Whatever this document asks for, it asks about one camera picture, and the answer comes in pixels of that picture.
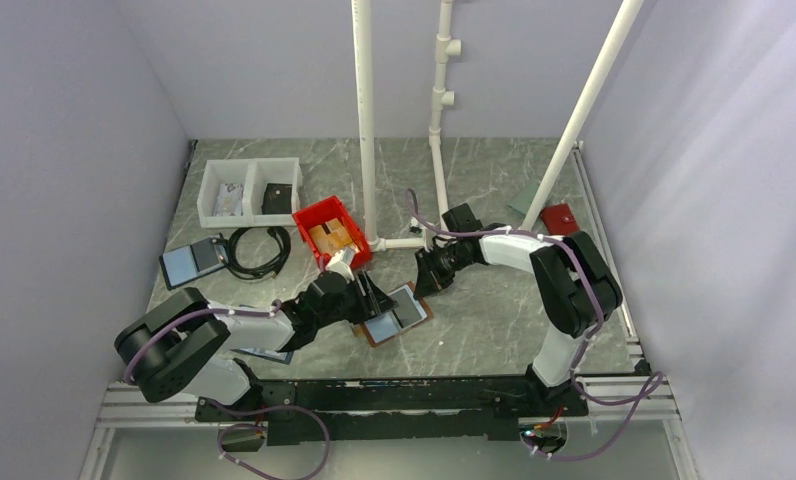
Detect white divided tray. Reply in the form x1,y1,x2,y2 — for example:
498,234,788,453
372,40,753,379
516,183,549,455
196,157,303,229

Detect red card holder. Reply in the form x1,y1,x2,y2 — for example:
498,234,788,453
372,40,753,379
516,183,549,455
540,203,581,236

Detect blue card holder open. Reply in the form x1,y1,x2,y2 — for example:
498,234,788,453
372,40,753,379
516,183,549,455
230,309,294,365

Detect black card in tray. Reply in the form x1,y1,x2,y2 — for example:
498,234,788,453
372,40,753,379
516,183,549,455
261,183,293,215

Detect green card holder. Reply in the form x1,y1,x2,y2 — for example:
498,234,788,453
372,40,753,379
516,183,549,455
507,183,539,216

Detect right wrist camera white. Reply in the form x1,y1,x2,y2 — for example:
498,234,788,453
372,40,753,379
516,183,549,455
409,223,427,235

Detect patterned card in tray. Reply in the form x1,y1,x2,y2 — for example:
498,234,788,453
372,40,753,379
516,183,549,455
213,182,244,217

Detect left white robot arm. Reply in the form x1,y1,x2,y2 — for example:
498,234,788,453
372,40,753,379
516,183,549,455
114,272,397,420

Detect red plastic bin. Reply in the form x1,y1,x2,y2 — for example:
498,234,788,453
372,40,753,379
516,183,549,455
292,196,372,270

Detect white PVC pipe frame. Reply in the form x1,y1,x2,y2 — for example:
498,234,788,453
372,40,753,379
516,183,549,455
350,0,643,252

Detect brown leather card holder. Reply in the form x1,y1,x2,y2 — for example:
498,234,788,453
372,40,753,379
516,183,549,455
351,282,434,348

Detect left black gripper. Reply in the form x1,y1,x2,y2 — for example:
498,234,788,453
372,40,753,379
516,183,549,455
316,269,398,329

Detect grey blue card holder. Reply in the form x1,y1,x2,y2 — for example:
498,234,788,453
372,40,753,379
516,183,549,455
159,235,227,290

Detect brown items in bin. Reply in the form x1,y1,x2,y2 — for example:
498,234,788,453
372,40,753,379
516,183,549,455
308,218,359,256

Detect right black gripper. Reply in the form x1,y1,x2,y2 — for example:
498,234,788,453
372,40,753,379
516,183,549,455
413,240,473,301

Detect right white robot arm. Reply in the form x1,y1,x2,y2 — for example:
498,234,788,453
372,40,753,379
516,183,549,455
415,204,623,415

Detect black coiled cable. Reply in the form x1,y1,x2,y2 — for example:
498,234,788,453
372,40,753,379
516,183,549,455
225,225,292,281

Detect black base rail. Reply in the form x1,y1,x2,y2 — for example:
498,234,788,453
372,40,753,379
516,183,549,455
195,373,589,446

